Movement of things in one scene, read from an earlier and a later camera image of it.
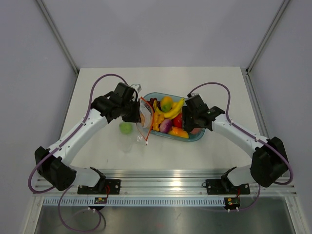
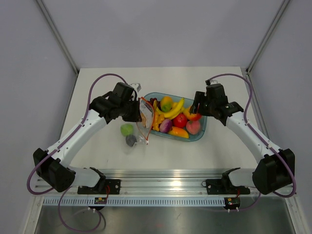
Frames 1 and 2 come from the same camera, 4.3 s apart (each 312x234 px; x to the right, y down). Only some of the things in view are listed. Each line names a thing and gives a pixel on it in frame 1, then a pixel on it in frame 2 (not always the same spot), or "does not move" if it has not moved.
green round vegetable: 126,127 does not move
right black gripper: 185,112 -> 199,97
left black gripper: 136,118 does not move
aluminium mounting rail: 169,183 does not move
